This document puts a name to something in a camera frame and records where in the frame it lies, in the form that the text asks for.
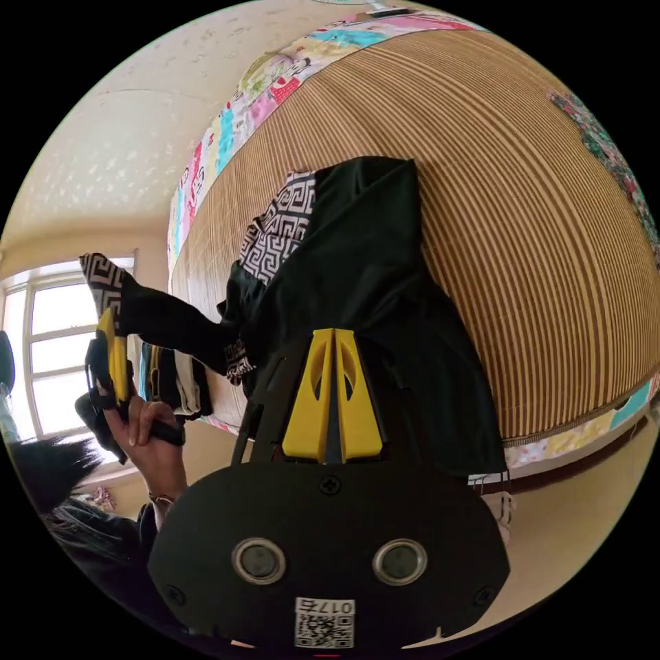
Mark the person's body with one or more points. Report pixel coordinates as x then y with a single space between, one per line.
77 536

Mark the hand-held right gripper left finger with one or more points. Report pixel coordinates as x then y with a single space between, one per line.
305 412

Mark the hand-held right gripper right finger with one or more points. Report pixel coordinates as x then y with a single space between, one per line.
361 417

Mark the person's left hand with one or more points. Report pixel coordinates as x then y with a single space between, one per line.
157 459

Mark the person's left forearm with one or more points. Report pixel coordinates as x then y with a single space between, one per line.
161 508

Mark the floral quilt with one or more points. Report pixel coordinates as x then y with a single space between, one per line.
613 154

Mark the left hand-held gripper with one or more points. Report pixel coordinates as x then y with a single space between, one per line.
99 374

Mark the pile of clothes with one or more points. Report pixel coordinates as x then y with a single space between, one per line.
180 381

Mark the black long sleeve patterned cuffs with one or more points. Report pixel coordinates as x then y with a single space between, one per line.
361 258

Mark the window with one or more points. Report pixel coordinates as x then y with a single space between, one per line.
56 309

